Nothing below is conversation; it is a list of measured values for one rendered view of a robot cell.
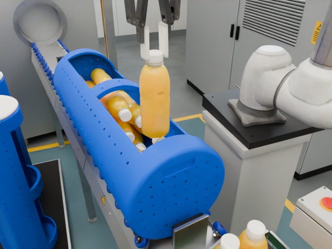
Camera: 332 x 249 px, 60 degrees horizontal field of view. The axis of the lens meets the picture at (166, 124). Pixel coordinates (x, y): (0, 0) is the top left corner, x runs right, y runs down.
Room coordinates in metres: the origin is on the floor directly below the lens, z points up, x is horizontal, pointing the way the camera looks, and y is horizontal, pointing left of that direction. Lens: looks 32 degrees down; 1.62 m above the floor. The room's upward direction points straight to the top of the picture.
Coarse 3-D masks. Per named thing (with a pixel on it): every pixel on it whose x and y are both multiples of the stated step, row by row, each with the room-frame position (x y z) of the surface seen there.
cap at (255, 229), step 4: (252, 220) 0.43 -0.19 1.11; (256, 220) 0.43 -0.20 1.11; (248, 224) 0.42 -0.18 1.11; (252, 224) 0.42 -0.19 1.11; (256, 224) 0.42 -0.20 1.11; (260, 224) 0.42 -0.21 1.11; (248, 228) 0.41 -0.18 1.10; (252, 228) 0.41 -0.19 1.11; (256, 228) 0.41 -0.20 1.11; (260, 228) 0.41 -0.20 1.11; (264, 228) 0.41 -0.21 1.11; (248, 232) 0.41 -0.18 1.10; (252, 232) 0.40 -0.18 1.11; (256, 232) 0.40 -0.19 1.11; (260, 232) 0.40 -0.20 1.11; (264, 232) 0.40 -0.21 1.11; (252, 236) 0.40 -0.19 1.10; (256, 236) 0.39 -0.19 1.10; (260, 236) 0.39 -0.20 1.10
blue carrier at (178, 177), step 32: (64, 64) 1.16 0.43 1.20; (96, 64) 1.30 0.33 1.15; (64, 96) 1.01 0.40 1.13; (96, 96) 0.83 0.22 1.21; (96, 128) 0.70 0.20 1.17; (96, 160) 0.65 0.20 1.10; (128, 160) 0.53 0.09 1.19; (160, 160) 0.50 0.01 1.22; (192, 160) 0.53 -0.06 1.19; (128, 192) 0.47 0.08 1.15; (160, 192) 0.49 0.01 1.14; (192, 192) 0.53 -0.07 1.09; (128, 224) 0.45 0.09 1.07; (160, 224) 0.49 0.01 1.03
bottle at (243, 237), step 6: (246, 228) 0.43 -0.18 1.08; (240, 234) 0.43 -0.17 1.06; (246, 234) 0.41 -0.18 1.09; (240, 240) 0.41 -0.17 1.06; (246, 240) 0.40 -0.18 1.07; (252, 240) 0.40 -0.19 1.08; (258, 240) 0.40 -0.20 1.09; (264, 240) 0.40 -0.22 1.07; (240, 246) 0.40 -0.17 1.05; (246, 246) 0.40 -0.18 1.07; (252, 246) 0.39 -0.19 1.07; (258, 246) 0.39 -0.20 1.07; (264, 246) 0.39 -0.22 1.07
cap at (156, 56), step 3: (150, 51) 0.62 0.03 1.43; (153, 51) 0.62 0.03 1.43; (156, 51) 0.62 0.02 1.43; (159, 51) 0.62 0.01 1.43; (162, 51) 0.62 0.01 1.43; (150, 54) 0.60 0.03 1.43; (153, 54) 0.60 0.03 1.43; (156, 54) 0.60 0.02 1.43; (159, 54) 0.60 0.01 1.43; (162, 54) 0.60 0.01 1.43; (150, 57) 0.59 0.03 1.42; (153, 57) 0.59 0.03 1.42; (156, 57) 0.59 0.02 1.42; (159, 57) 0.60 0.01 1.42; (162, 57) 0.60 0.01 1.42; (150, 60) 0.59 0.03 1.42; (153, 60) 0.59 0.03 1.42; (156, 60) 0.59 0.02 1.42; (159, 60) 0.60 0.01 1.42; (162, 60) 0.60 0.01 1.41
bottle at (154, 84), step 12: (144, 72) 0.59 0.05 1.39; (156, 72) 0.59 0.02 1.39; (144, 84) 0.59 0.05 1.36; (156, 84) 0.58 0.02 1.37; (168, 84) 0.60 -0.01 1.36; (144, 96) 0.59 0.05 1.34; (156, 96) 0.58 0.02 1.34; (168, 96) 0.60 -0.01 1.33; (144, 108) 0.59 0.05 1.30; (156, 108) 0.58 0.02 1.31; (168, 108) 0.60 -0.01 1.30; (144, 120) 0.59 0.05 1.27; (156, 120) 0.58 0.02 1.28; (168, 120) 0.60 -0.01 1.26; (144, 132) 0.59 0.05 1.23; (156, 132) 0.58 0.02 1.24
